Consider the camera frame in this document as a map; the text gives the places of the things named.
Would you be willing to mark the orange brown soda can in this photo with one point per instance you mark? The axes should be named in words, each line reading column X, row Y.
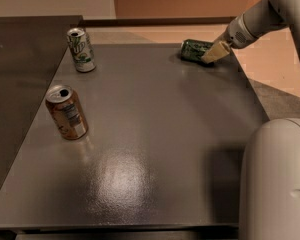
column 64, row 106

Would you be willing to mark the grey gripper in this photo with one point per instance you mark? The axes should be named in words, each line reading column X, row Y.
column 236, row 35

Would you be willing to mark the white green soda can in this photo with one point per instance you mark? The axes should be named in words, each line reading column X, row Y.
column 81, row 50

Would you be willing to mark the dark green soda can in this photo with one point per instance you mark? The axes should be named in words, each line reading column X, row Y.
column 192, row 50

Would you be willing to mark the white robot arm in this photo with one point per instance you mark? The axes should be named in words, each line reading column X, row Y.
column 269, row 206

